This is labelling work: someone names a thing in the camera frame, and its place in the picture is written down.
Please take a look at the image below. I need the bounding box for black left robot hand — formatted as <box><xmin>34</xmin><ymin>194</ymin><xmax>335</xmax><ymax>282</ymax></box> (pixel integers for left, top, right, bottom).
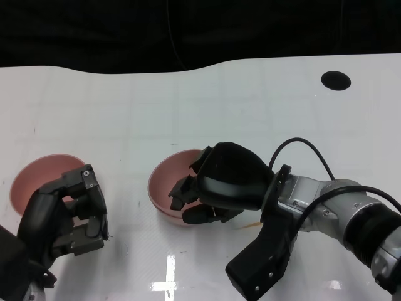
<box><xmin>17</xmin><ymin>164</ymin><xmax>110</xmax><ymax>269</ymax></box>

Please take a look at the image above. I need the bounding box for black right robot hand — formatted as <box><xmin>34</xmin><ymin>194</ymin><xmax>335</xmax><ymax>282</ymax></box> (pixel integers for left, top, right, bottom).
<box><xmin>169</xmin><ymin>142</ymin><xmax>276</xmax><ymax>225</ymax></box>

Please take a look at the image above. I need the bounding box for pink plastic bowl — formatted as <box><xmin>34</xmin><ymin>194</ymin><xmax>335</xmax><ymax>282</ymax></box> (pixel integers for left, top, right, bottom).
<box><xmin>153</xmin><ymin>205</ymin><xmax>189</xmax><ymax>227</ymax></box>
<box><xmin>147</xmin><ymin>149</ymin><xmax>207</xmax><ymax>220</ymax></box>
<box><xmin>10</xmin><ymin>153</ymin><xmax>87</xmax><ymax>217</ymax></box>

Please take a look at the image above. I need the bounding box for orange tape scrap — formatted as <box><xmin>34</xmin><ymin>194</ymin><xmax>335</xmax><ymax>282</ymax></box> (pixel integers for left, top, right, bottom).
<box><xmin>234</xmin><ymin>221</ymin><xmax>263</xmax><ymax>230</ymax></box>

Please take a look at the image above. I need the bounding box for black round table grommet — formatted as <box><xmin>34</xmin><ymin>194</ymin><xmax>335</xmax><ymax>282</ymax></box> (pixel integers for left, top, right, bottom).
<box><xmin>321</xmin><ymin>71</ymin><xmax>352</xmax><ymax>91</ymax></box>

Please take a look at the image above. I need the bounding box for black backdrop cloth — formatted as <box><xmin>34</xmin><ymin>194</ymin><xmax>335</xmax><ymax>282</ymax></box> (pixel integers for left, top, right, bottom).
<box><xmin>0</xmin><ymin>0</ymin><xmax>401</xmax><ymax>75</ymax></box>

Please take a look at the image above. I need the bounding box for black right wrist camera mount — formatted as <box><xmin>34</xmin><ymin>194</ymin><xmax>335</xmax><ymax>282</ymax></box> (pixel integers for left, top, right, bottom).
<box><xmin>225</xmin><ymin>164</ymin><xmax>298</xmax><ymax>301</ymax></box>

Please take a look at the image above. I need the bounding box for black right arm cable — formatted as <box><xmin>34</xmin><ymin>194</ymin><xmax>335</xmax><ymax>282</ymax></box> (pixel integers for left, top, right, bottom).
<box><xmin>268</xmin><ymin>137</ymin><xmax>401</xmax><ymax>233</ymax></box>

